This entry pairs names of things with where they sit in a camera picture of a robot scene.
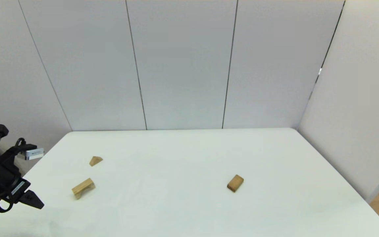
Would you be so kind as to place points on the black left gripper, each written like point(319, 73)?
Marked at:
point(2, 179)

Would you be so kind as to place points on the arched wooden building block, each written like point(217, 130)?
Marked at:
point(83, 186)

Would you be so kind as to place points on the rectangular wooden building block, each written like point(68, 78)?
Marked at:
point(235, 182)

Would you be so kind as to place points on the triangular wooden building block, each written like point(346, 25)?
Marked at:
point(95, 161)

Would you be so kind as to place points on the small metal partition clip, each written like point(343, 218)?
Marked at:
point(320, 71)

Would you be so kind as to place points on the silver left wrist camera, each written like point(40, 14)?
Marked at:
point(34, 154)

